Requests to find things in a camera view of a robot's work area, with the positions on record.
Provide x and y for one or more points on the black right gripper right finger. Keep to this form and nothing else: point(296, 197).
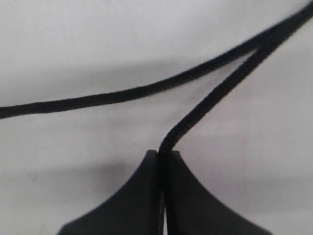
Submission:
point(192, 210)

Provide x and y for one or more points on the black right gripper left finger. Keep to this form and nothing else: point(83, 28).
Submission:
point(133, 210)

